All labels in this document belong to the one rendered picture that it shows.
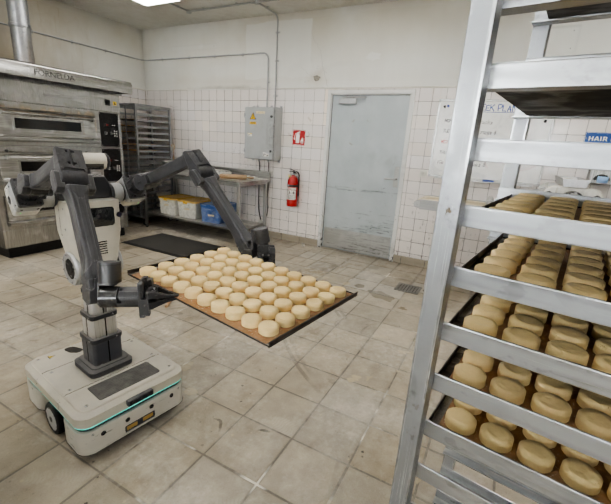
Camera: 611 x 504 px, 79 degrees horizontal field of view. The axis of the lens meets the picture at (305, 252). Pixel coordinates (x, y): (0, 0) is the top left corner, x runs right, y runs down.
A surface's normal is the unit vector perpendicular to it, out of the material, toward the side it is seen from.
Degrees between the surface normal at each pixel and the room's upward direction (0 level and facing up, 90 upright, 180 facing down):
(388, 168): 90
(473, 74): 90
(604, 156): 90
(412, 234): 90
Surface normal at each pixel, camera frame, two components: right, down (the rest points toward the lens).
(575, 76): -0.60, 0.19
